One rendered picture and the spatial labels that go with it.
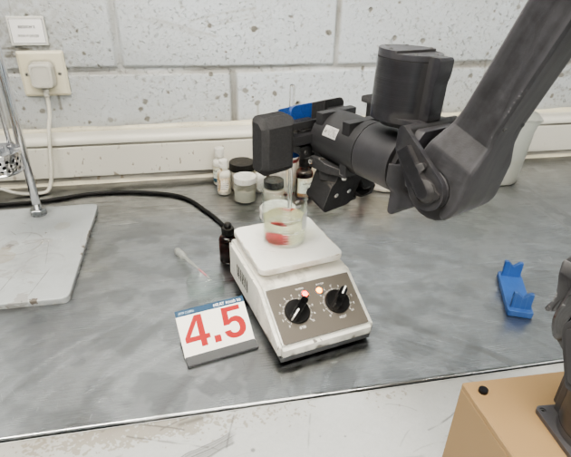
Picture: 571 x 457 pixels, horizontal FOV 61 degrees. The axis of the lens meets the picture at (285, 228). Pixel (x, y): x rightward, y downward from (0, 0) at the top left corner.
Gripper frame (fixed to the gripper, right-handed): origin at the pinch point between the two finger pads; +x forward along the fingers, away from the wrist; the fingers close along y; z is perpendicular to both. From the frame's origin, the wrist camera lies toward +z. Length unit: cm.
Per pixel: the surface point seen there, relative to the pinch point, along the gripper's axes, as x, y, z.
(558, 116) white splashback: 9, 88, 16
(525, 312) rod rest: -22.2, 23.4, 25.2
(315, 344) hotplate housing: -11.3, -5.1, 24.1
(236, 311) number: -1.4, -10.3, 23.2
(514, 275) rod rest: -16.5, 29.8, 24.8
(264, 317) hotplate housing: -5.2, -8.5, 22.5
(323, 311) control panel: -9.2, -2.3, 21.8
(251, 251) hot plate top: 1.9, -5.8, 17.4
